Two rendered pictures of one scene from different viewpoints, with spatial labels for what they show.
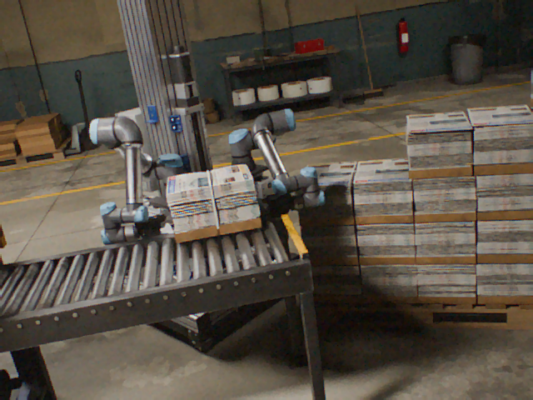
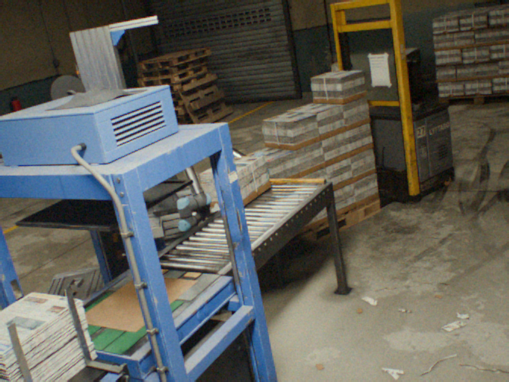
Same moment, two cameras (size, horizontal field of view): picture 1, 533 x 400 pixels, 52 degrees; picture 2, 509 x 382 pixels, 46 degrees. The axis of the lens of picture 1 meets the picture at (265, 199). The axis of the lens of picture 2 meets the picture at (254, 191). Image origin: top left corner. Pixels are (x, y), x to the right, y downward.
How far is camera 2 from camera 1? 3.15 m
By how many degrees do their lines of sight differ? 48
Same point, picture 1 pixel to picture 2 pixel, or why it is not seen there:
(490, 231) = (332, 170)
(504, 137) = (329, 115)
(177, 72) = not seen: hidden behind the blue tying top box
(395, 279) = not seen: hidden behind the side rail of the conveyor
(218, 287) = (311, 205)
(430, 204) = (305, 164)
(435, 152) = (303, 131)
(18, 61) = not seen: outside the picture
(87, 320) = (275, 242)
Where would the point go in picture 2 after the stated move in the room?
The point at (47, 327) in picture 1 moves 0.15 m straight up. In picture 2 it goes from (262, 252) to (257, 226)
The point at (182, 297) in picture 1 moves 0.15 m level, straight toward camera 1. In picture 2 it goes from (301, 214) to (325, 214)
